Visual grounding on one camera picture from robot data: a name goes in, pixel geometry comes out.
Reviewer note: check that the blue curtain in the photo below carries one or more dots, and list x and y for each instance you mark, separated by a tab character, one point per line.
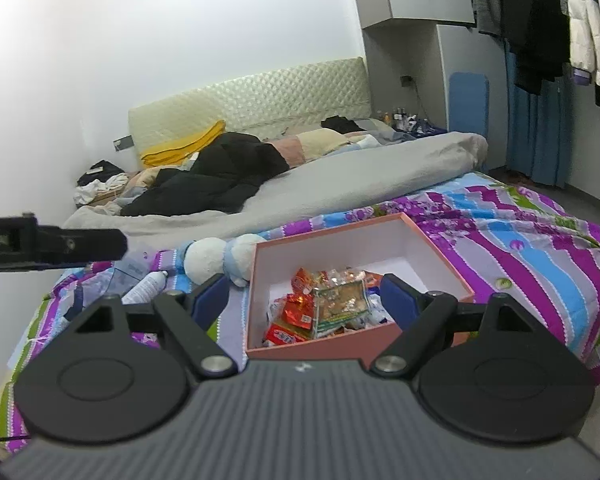
535	135

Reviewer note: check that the white and blue plush toy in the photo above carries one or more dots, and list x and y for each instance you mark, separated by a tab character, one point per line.
205	257

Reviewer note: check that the small black garment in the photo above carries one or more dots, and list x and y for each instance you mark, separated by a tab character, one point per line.
340	123

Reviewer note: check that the floral striped bedsheet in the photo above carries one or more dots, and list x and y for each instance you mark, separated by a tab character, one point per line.
530	260

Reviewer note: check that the black jacket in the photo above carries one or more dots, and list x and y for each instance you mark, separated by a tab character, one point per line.
220	175

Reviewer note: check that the white bottle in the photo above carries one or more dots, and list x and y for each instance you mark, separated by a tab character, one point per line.
147	287

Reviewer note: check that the green label snack packet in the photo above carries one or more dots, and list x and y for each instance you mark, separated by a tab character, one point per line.
340	305

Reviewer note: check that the pink pillow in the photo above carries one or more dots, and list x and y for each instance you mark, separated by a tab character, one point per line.
287	152

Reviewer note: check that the wall power outlet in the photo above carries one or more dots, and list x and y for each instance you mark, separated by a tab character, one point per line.
407	81

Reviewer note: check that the pink cardboard box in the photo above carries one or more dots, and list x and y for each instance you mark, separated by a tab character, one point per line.
380	240

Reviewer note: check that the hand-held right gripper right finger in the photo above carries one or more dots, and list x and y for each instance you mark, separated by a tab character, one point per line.
397	300

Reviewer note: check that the cream pillow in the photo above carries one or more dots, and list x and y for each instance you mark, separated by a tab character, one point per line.
322	142

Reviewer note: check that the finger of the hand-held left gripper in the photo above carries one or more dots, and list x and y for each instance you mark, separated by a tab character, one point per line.
80	245

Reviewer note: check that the pile of clothes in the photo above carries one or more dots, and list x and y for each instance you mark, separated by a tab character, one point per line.
100	180

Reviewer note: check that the row of small bottles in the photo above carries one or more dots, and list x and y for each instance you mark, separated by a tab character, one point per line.
405	120

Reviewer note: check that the yellow cloth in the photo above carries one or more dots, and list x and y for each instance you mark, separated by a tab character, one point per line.
190	147

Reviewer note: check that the grey blanket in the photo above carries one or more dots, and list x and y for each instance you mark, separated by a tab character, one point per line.
355	175

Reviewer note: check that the blue folding mat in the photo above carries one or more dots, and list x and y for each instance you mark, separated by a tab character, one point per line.
467	105

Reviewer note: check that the clear plastic bag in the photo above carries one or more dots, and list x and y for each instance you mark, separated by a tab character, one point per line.
130	270

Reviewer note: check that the wall switch plate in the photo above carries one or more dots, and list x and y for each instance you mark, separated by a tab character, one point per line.
122	143

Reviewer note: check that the hanging black coat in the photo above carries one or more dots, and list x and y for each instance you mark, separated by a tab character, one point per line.
535	20

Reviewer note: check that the cream quilted headboard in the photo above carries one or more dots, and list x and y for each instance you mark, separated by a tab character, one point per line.
280	95

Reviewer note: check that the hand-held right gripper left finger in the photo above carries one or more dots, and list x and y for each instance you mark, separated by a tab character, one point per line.
212	295

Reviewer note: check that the pile of snack packets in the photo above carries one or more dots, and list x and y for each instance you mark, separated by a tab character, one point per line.
300	315

